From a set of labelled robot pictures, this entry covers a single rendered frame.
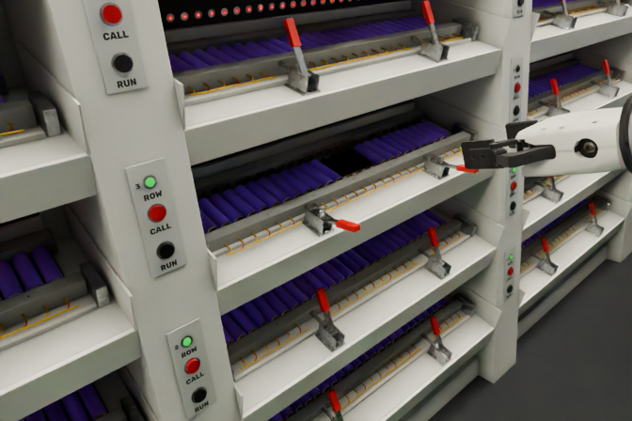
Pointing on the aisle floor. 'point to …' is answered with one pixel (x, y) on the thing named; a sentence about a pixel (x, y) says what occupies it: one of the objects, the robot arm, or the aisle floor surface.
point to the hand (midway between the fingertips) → (494, 145)
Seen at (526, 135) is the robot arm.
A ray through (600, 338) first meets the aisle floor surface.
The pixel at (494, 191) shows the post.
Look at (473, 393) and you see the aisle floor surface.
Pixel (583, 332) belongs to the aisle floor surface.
